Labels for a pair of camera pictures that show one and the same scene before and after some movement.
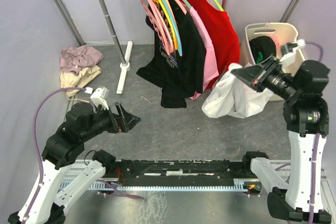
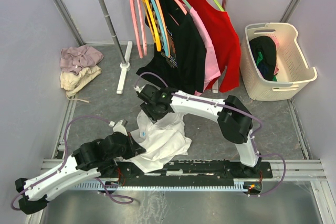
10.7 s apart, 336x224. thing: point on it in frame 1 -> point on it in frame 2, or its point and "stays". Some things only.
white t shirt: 232,94 -> 163,140
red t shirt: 223,39 stays
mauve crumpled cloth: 74,58 stays
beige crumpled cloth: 79,80 stays
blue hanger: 170,13 -> 161,31
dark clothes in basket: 263,47 stays
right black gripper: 248,74 -> 154,118
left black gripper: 124,121 -> 135,148
